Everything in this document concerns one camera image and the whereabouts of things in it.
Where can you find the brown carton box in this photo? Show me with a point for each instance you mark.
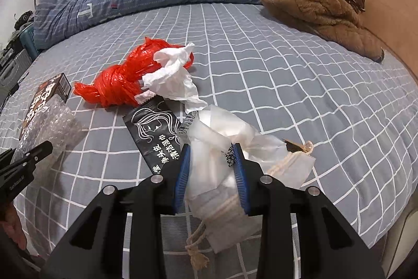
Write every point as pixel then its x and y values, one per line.
pixel 49 89

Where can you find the person's left hand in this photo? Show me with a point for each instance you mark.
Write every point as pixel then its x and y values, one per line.
pixel 11 226

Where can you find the dark clutter pile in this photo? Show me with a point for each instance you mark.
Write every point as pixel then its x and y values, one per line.
pixel 19 24

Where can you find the wooden headboard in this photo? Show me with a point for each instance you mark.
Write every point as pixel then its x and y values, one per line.
pixel 392 4

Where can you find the grey suitcase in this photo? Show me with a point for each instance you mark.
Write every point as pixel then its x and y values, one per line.
pixel 13 69

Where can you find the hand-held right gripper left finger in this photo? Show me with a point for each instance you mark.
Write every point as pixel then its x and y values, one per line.
pixel 183 181

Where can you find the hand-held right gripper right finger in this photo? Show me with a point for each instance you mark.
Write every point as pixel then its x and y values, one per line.
pixel 241 181

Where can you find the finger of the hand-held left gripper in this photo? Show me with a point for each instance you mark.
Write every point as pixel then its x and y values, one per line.
pixel 32 154

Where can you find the red plastic bag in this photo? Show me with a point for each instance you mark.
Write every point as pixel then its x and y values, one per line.
pixel 114 83

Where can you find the bed with grey checked sheet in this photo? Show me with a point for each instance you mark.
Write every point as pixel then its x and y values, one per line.
pixel 294 86

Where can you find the large clear plastic bag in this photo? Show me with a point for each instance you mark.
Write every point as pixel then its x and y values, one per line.
pixel 215 141

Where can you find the clear bubble wrap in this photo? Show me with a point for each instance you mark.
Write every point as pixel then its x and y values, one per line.
pixel 55 125

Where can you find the brown fleece jacket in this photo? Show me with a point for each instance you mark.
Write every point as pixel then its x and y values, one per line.
pixel 310 4

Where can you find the white tissue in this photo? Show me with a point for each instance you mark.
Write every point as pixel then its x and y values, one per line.
pixel 176 83

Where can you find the black sachet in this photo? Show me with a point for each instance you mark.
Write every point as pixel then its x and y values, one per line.
pixel 150 128

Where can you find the teal plastic stool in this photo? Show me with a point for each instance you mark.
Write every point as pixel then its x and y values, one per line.
pixel 29 40

